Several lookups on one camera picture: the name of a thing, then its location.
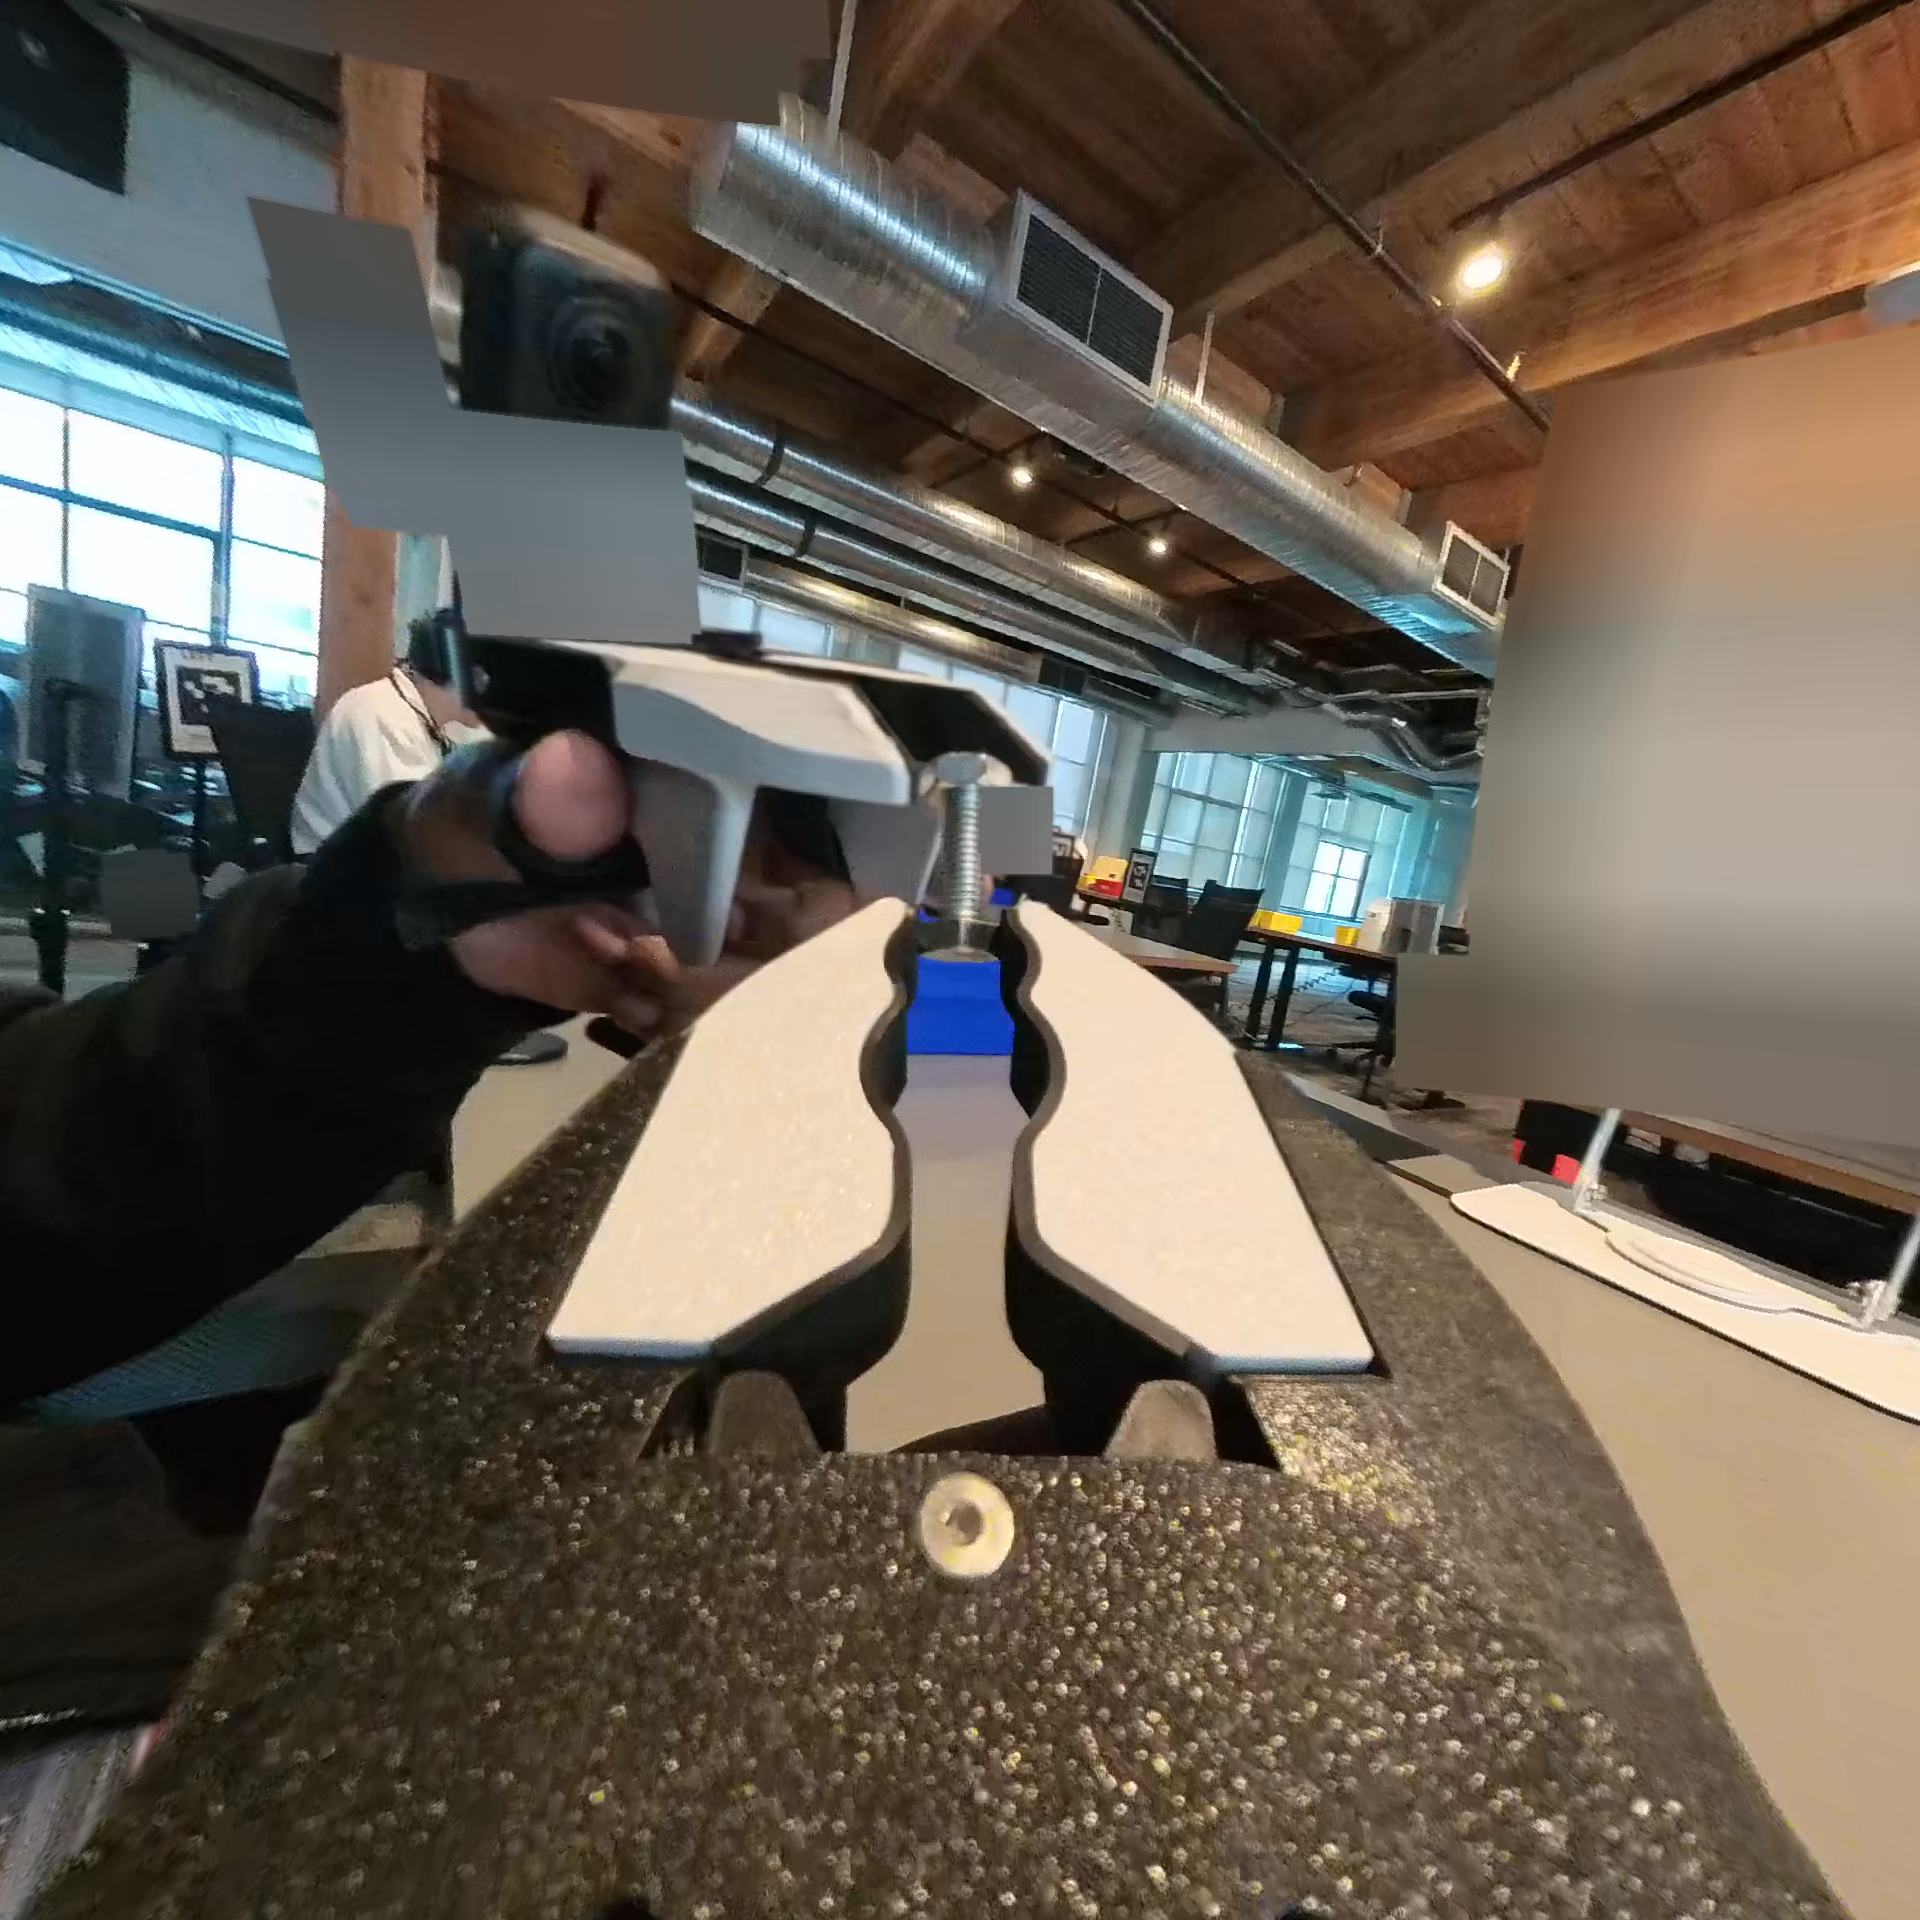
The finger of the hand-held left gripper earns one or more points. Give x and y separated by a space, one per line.
780 722

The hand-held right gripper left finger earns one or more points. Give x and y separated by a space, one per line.
749 1172

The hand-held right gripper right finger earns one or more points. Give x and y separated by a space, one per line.
1187 1172

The metal bolt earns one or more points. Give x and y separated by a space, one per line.
968 826

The metal hex nut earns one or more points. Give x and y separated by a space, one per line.
962 901

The person's left hand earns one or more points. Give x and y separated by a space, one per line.
586 871

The yellow storage bin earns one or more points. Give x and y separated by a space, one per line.
1278 924

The large blue plastic bin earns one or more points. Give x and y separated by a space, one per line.
961 1007

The framed black white poster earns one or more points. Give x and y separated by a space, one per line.
203 699

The white base document stand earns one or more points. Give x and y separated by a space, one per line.
1710 1260

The grey screen monitor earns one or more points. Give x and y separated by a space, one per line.
85 692

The wooden support post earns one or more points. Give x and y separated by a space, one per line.
374 393

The long silver ceiling duct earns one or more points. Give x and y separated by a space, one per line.
930 572

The silver spiral air duct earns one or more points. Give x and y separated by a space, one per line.
1112 362

